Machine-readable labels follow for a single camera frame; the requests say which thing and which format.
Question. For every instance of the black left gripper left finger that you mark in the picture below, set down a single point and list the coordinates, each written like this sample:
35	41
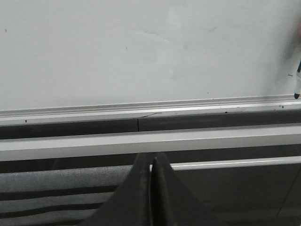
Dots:
129	205

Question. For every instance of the white black-tipped whiteboard marker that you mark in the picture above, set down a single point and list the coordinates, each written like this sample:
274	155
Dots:
297	90

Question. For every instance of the white whiteboard with aluminium frame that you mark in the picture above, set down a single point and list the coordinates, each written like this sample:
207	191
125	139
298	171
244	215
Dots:
80	60

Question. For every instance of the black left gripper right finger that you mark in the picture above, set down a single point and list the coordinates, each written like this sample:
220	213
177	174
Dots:
171	202

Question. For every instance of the white metal rack frame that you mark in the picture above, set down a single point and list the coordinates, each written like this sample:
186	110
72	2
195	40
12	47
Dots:
247	175

